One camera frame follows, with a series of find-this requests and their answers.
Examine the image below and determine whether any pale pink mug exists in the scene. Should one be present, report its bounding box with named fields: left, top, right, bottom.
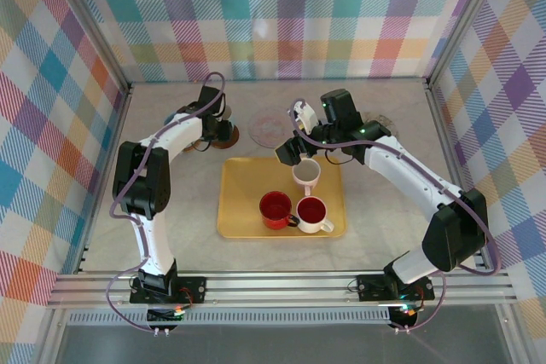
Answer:
left=291, top=158, right=322, bottom=199

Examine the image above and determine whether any round pink unicorn coaster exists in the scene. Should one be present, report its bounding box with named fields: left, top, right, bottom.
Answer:
left=248, top=107, right=296, bottom=148

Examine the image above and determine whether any red mug black handle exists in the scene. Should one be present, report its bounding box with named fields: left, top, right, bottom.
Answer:
left=258, top=191, right=301, bottom=231

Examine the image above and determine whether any round dark brown coaster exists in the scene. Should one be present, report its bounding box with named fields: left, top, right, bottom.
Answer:
left=212, top=124, right=241, bottom=151

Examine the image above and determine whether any white mug red inside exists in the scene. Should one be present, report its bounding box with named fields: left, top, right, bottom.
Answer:
left=295, top=195, right=335, bottom=235

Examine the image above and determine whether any yellow rectangular tray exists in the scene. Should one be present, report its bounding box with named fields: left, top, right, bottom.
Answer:
left=216, top=156, right=348, bottom=240

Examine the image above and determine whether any circuit board with lights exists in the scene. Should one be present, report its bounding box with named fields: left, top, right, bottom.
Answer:
left=386, top=303, right=422, bottom=327
left=146, top=303, right=187, bottom=323

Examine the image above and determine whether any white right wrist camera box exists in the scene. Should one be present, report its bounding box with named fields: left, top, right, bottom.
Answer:
left=289, top=100, right=318, bottom=134

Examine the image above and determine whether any aluminium side rail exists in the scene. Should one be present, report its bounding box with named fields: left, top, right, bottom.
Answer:
left=424, top=82, right=492, bottom=274
left=73, top=82, right=134, bottom=276

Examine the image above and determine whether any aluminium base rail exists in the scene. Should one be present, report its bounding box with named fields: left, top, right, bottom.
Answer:
left=46, top=269, right=518, bottom=310

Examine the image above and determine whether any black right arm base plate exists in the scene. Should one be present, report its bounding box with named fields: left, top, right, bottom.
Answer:
left=355, top=273, right=436, bottom=303

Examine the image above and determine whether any aluminium frame post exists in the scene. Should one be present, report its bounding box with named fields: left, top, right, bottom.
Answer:
left=424, top=0, right=513, bottom=91
left=44, top=0, right=133, bottom=92

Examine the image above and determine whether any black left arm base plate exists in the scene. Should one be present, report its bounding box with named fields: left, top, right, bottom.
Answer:
left=129, top=274, right=209, bottom=304

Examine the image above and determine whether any grey slotted cable duct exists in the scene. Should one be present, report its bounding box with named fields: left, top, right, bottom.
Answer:
left=67, top=309, right=392, bottom=326

